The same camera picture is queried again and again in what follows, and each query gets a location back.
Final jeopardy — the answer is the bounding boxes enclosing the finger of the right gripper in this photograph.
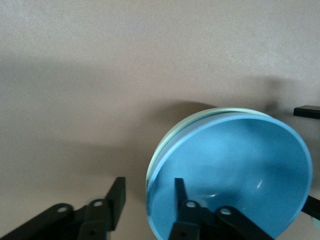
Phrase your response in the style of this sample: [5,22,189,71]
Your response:
[301,195,320,219]
[293,105,320,118]

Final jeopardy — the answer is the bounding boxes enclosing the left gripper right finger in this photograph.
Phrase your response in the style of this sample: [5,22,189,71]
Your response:
[168,178,273,240]

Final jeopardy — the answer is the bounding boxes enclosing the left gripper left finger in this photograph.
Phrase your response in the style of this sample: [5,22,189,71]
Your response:
[0,177,126,240]

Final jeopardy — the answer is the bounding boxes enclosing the blue bowl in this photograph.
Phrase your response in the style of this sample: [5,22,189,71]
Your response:
[147,112,314,240]

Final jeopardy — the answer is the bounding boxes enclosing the green bowl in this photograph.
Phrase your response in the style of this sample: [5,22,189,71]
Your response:
[145,107,272,188]

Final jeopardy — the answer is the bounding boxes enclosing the brown table cloth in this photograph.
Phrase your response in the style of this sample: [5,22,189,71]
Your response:
[0,0,320,240]

